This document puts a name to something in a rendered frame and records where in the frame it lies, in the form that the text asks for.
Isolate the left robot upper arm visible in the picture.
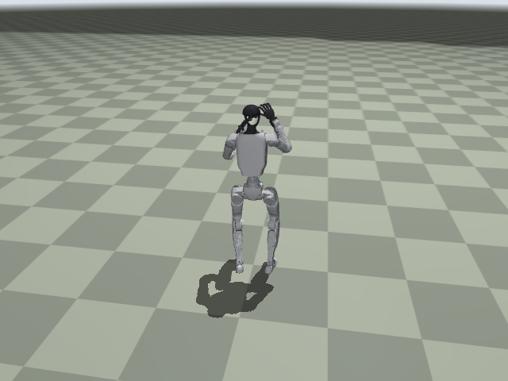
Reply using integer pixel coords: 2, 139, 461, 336
223, 133, 237, 160

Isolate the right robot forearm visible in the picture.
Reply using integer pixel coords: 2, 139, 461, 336
272, 119, 292, 149

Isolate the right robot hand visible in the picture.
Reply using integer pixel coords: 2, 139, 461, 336
258, 103, 278, 128

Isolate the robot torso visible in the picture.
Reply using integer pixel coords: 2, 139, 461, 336
236, 130, 267, 201

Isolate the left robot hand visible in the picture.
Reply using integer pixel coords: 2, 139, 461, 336
236, 116, 258, 134

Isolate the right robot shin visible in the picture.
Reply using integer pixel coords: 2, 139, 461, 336
267, 220, 280, 266

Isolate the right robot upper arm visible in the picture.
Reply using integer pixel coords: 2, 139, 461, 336
265, 133, 291, 153

